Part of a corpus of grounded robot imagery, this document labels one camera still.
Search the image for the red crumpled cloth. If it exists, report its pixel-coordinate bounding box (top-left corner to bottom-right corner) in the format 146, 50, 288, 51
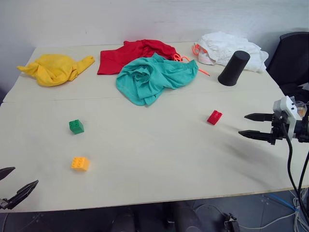
97, 39, 179, 75

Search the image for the small black floor device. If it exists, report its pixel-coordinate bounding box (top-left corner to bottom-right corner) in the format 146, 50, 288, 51
222, 212, 241, 232

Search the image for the thin white floor cable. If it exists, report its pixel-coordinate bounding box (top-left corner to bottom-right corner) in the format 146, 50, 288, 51
195, 204, 298, 230

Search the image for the orange toy brick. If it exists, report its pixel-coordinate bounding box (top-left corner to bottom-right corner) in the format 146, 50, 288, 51
70, 156, 91, 172

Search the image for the white floor cable bundle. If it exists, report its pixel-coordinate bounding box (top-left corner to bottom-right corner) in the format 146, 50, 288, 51
291, 189, 309, 232

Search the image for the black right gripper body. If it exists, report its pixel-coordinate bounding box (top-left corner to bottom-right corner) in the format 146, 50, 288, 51
270, 112, 291, 146

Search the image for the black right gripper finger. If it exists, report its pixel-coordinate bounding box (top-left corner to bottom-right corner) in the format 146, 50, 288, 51
238, 130, 273, 144
244, 113, 274, 123

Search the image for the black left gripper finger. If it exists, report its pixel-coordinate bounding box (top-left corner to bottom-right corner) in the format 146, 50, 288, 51
6, 179, 39, 210
0, 167, 16, 181

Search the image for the blue floor cable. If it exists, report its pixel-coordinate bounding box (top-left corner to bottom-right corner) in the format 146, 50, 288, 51
268, 192, 299, 212

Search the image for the red toy brick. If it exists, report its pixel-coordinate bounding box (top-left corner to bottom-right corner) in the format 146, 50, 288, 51
206, 110, 224, 126

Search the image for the black upturned cup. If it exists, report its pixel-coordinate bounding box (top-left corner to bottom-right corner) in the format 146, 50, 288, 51
217, 50, 251, 87

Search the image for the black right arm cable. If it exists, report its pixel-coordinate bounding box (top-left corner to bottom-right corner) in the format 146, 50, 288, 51
280, 118, 309, 212

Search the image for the teal crumpled cloth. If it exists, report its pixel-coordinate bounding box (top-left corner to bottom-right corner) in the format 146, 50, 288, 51
115, 53, 199, 107

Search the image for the yellow crumpled cloth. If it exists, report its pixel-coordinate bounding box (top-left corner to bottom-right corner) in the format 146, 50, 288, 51
16, 54, 96, 87

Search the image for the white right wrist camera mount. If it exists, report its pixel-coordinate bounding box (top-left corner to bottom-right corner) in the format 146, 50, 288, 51
273, 96, 308, 140

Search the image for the white crumpled cloth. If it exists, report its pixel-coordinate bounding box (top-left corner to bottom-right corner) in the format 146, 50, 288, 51
194, 31, 269, 73

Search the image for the black office chair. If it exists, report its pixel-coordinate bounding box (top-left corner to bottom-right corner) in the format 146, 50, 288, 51
266, 31, 309, 98

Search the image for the green toy brick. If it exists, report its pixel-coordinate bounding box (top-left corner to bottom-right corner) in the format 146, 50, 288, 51
68, 119, 85, 134

